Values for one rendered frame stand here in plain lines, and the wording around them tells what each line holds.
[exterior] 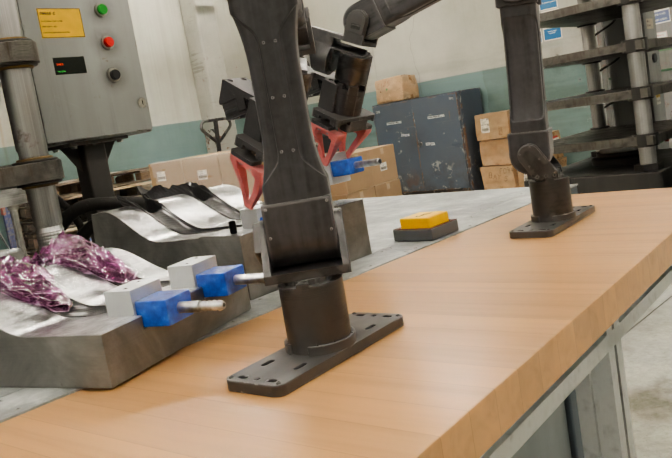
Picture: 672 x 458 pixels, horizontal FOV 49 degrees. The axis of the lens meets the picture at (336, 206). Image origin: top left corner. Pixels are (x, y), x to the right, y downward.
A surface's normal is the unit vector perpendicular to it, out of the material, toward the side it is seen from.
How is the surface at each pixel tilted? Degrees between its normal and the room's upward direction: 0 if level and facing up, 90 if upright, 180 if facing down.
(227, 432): 0
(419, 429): 0
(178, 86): 90
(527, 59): 90
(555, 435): 90
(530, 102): 82
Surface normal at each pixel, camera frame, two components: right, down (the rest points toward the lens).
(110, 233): -0.66, 0.19
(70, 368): -0.41, 0.18
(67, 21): 0.73, -0.04
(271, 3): 0.00, 0.15
